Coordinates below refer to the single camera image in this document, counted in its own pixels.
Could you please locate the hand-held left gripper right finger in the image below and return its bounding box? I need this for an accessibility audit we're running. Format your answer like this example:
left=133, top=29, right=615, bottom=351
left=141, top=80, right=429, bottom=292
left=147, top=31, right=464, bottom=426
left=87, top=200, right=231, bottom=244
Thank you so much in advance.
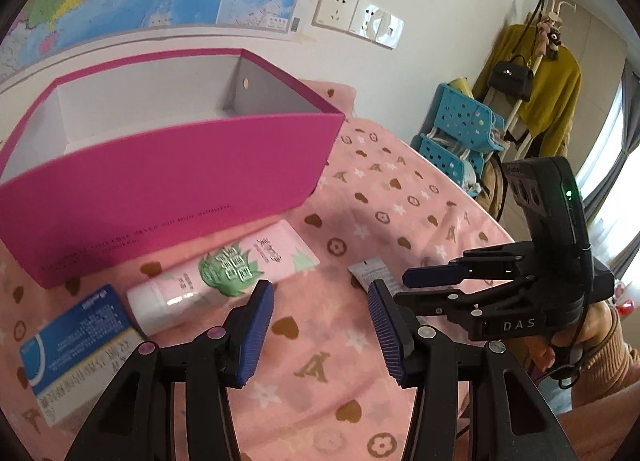
left=367, top=279, right=568, bottom=461

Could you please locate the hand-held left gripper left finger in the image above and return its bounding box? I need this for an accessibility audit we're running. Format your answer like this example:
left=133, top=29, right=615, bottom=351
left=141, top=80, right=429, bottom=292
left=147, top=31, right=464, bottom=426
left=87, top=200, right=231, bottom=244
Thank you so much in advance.
left=62, top=279, right=276, bottom=461

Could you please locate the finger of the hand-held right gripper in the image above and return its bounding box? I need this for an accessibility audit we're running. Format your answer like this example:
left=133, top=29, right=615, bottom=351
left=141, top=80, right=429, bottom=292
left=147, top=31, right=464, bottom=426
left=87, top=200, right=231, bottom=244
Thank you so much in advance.
left=402, top=243, right=533, bottom=289
left=392, top=276, right=541, bottom=332

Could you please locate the small white tube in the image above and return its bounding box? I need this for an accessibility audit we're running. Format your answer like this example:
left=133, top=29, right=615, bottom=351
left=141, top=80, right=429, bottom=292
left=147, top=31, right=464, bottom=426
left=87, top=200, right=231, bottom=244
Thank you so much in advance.
left=347, top=261, right=403, bottom=294

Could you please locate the pink cardboard box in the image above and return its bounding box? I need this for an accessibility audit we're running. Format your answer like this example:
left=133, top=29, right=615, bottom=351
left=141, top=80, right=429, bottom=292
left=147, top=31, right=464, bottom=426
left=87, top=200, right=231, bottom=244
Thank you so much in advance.
left=0, top=48, right=346, bottom=290

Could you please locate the person's right forearm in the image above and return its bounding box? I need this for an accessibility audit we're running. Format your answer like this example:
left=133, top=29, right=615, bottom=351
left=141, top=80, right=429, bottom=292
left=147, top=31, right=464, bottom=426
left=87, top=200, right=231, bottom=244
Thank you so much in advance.
left=565, top=316, right=640, bottom=422

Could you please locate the person's right hand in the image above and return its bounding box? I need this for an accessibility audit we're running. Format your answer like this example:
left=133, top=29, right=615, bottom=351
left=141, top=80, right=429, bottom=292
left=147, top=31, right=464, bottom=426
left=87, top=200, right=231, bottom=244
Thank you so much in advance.
left=532, top=301, right=621, bottom=382

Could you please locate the brown cloth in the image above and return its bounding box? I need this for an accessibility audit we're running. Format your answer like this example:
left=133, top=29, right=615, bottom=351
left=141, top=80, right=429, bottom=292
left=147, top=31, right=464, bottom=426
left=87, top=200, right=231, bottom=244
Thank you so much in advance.
left=475, top=156, right=508, bottom=224

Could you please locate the pink cream tube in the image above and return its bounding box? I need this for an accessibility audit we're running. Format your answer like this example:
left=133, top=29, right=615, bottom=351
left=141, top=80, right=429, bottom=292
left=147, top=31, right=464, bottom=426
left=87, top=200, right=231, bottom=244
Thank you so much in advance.
left=126, top=220, right=321, bottom=337

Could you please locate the white coat rack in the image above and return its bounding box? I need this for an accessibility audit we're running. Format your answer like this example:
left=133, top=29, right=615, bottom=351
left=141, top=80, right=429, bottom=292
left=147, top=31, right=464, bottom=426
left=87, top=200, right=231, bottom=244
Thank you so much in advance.
left=500, top=0, right=576, bottom=142

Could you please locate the yellow sweater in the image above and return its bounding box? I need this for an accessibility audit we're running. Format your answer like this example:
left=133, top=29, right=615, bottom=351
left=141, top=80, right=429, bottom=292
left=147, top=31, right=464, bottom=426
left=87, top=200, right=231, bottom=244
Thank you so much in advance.
left=472, top=24, right=583, bottom=157

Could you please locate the blue plastic basket rack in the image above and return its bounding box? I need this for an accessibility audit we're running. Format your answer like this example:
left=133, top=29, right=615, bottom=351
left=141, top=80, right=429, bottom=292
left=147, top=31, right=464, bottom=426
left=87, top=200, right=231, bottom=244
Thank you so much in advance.
left=411, top=82, right=506, bottom=187

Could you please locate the black handbag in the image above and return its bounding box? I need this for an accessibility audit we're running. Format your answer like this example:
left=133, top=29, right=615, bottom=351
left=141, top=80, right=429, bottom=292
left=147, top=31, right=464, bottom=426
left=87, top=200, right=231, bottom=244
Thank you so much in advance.
left=487, top=54, right=535, bottom=102

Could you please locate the grey curtain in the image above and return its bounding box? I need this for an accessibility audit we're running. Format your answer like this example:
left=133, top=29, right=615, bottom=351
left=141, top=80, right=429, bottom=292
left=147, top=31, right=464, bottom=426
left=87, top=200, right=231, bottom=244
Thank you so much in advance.
left=575, top=58, right=640, bottom=222

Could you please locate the blue medicine box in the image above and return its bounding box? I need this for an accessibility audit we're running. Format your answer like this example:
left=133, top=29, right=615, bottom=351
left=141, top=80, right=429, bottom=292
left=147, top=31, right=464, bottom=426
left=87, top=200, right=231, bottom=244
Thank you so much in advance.
left=19, top=283, right=148, bottom=426

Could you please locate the pink plush toy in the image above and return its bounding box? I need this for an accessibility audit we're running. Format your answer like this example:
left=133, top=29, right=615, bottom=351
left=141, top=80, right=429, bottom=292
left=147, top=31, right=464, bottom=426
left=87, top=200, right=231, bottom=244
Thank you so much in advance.
left=535, top=16, right=563, bottom=59

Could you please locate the white wall switch panel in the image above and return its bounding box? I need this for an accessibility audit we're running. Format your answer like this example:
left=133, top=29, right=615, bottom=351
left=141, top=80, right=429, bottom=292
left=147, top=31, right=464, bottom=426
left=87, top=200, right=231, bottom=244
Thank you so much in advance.
left=349, top=0, right=406, bottom=49

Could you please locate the white wall socket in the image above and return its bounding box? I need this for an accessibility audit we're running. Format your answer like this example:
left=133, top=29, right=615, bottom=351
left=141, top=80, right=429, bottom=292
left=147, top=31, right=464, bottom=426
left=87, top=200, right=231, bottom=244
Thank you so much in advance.
left=312, top=0, right=359, bottom=33

